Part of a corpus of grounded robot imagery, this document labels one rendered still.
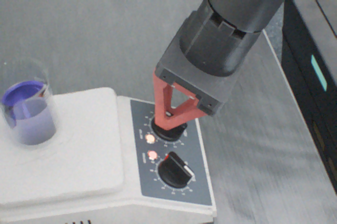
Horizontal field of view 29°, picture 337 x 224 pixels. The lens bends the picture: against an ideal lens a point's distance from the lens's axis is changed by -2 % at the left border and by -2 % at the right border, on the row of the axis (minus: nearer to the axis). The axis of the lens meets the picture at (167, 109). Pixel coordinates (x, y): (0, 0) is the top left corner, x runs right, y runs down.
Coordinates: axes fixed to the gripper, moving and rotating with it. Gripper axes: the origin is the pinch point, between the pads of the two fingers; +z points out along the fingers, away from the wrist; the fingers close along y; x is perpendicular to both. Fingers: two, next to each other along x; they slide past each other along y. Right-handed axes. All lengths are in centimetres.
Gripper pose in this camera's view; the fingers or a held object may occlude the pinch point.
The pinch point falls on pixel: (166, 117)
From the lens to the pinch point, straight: 64.8
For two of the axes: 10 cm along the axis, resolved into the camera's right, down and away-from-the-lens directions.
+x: 8.5, 5.2, 0.3
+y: -3.2, 5.7, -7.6
